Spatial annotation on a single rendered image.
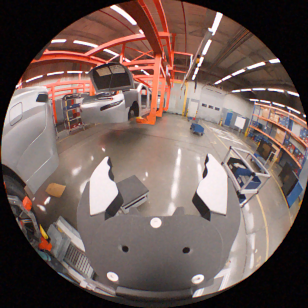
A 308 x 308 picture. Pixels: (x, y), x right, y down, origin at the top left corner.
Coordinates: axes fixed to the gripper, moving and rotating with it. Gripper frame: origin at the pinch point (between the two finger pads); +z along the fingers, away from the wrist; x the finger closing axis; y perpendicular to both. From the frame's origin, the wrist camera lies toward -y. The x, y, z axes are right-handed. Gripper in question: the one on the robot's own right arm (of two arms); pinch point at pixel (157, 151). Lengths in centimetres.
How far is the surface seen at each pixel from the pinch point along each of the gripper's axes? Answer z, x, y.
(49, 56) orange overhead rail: 120, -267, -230
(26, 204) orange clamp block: -27, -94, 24
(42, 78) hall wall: 387, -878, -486
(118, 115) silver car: 199, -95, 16
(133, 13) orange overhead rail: 107, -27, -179
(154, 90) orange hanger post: 295, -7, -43
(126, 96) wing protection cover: 218, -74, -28
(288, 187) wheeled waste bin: -31, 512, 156
